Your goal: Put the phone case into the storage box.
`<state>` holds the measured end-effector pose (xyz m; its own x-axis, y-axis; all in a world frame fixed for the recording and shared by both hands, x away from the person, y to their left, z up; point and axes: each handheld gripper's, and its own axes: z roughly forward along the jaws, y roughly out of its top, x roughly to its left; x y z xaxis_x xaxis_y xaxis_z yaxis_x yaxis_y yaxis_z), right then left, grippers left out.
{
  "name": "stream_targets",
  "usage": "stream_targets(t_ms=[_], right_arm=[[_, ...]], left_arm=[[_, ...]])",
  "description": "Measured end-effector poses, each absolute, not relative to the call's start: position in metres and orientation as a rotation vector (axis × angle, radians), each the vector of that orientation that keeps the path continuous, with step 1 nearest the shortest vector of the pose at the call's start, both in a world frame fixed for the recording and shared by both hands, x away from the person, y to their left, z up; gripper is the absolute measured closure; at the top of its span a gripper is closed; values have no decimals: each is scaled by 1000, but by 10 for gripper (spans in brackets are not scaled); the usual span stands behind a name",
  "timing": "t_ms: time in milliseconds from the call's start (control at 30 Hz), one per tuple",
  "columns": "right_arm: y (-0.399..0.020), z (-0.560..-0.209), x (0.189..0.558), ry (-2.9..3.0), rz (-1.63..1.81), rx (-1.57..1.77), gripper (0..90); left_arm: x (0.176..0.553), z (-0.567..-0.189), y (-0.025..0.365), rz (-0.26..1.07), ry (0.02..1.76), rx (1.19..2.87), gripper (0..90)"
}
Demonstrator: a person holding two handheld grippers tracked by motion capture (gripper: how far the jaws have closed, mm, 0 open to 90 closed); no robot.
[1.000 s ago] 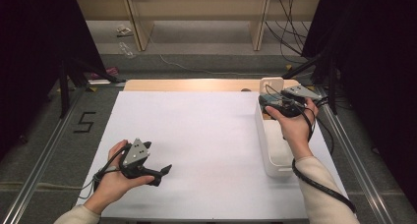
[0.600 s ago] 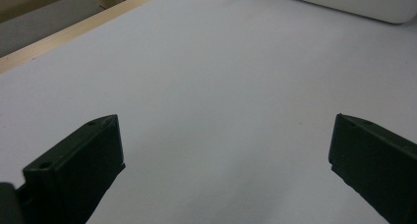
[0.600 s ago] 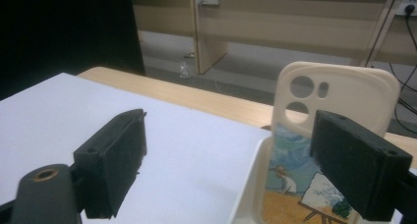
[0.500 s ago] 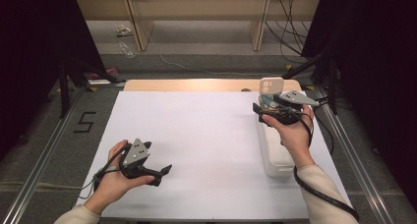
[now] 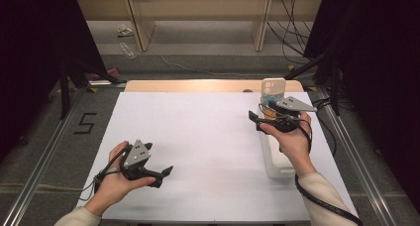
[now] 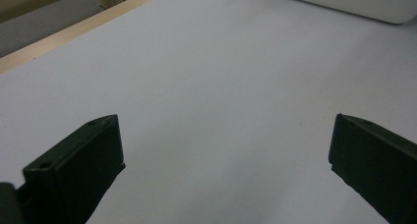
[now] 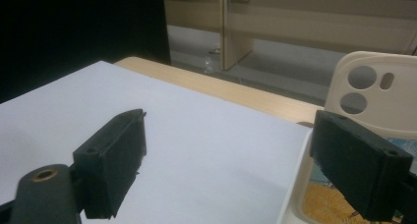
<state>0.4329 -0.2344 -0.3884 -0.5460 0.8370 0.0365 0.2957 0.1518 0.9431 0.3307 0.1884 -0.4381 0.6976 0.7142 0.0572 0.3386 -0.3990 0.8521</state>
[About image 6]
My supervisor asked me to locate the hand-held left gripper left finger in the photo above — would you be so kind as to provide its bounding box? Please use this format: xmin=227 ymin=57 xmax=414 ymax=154
xmin=15 ymin=114 xmax=127 ymax=224

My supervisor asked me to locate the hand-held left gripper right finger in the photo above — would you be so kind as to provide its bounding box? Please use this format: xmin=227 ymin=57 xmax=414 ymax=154
xmin=328 ymin=113 xmax=417 ymax=224

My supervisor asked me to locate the white oblong plastic bin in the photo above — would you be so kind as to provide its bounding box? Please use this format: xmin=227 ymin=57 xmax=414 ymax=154
xmin=255 ymin=0 xmax=417 ymax=25

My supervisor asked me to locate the wooden table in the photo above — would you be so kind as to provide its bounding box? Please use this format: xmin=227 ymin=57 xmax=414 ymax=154
xmin=0 ymin=0 xmax=177 ymax=76

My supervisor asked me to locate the beige wooden shelf unit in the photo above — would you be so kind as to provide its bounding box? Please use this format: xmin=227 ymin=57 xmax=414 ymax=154
xmin=0 ymin=0 xmax=128 ymax=25

